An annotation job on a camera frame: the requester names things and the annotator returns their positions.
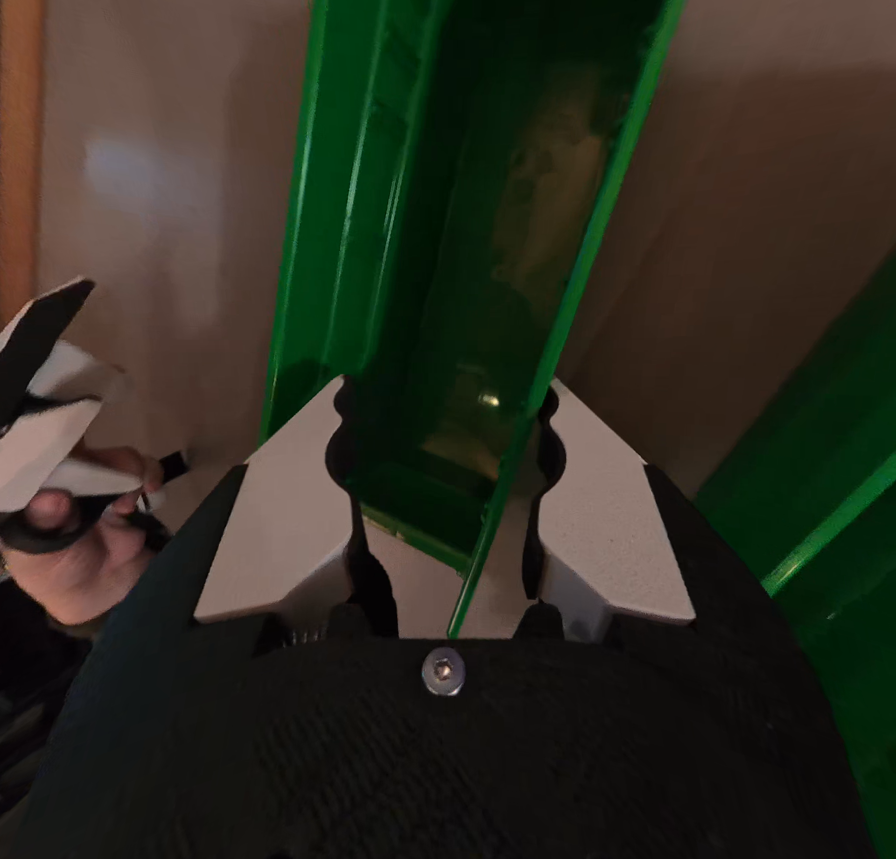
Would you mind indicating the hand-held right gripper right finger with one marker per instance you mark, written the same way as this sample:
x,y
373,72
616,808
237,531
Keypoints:
x,y
609,523

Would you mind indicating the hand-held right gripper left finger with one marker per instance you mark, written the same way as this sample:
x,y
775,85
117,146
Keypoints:
x,y
280,523

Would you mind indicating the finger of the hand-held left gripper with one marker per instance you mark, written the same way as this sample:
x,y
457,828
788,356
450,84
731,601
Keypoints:
x,y
77,376
38,453

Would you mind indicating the green plastic bin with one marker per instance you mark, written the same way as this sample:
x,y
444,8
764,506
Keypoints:
x,y
448,173
840,523

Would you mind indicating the person's left hand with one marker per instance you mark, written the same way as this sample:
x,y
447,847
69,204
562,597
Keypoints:
x,y
84,579

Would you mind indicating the wood-edged grey table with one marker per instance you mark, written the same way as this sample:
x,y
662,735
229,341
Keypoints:
x,y
21,138

